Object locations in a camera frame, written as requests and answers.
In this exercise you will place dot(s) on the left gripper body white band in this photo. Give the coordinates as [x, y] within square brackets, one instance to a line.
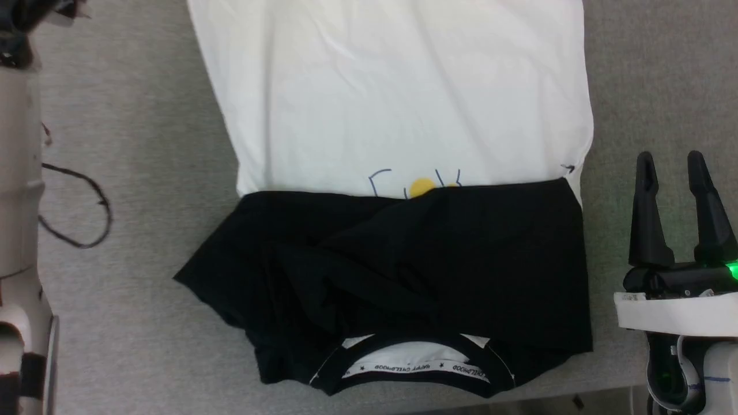
[72, 7]

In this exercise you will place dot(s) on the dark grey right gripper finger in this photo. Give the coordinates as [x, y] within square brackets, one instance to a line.
[648, 230]
[712, 230]

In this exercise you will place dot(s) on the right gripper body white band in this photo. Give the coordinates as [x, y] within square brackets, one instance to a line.
[674, 308]

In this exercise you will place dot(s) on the white and black t-shirt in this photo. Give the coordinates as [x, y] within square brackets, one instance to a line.
[403, 104]

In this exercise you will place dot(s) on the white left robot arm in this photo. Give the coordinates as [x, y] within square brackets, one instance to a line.
[17, 202]

